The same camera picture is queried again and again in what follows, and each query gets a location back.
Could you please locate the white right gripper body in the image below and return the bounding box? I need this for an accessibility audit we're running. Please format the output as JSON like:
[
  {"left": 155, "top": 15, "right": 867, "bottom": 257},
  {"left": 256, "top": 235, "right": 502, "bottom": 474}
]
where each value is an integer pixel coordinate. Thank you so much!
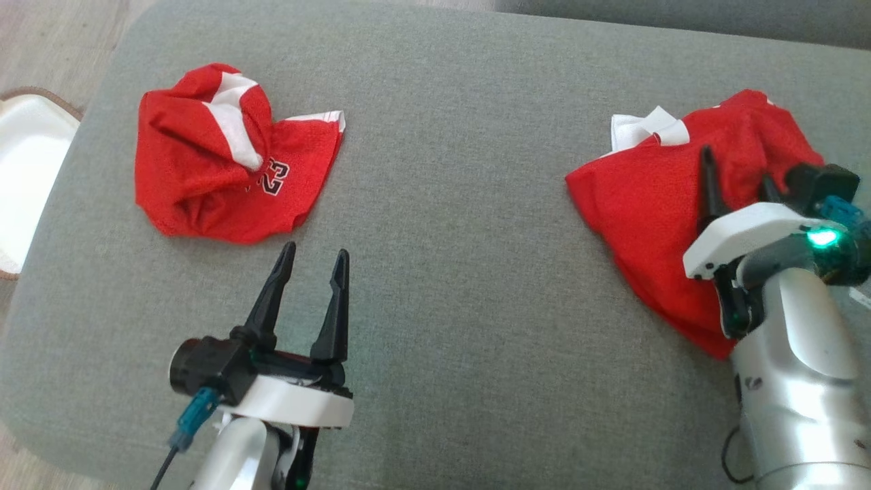
[{"left": 683, "top": 201, "right": 848, "bottom": 341}]

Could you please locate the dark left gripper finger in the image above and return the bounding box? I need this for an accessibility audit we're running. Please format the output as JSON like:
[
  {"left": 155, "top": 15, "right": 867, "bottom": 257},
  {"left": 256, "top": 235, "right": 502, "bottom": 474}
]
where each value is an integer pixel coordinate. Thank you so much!
[
  {"left": 231, "top": 242, "right": 297, "bottom": 352},
  {"left": 310, "top": 249, "right": 350, "bottom": 364}
]

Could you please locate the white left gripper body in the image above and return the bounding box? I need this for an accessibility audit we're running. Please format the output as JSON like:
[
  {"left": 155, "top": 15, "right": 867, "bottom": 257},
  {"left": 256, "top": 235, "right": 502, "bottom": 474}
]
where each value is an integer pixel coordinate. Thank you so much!
[{"left": 225, "top": 347, "right": 355, "bottom": 430}]

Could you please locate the red and white basketball jersey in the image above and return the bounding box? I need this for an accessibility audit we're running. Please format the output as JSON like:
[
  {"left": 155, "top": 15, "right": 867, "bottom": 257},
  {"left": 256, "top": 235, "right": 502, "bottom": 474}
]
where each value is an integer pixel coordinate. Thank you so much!
[{"left": 134, "top": 63, "right": 346, "bottom": 246}]

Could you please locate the red garment with striped trim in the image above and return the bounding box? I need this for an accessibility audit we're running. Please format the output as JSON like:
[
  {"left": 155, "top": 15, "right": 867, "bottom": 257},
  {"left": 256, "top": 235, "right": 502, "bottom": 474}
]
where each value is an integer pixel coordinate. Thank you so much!
[{"left": 565, "top": 88, "right": 827, "bottom": 360}]

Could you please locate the grey sofa ottoman cushion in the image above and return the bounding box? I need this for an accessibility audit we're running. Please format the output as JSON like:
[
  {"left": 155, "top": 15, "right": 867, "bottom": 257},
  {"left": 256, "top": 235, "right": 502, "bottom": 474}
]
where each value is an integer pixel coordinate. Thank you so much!
[{"left": 0, "top": 0, "right": 871, "bottom": 490}]

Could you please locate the white laundry basket brown rim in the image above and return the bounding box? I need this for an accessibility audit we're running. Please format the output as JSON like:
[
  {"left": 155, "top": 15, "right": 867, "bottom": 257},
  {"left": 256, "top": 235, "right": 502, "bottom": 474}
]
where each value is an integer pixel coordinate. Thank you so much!
[{"left": 0, "top": 86, "right": 84, "bottom": 281}]

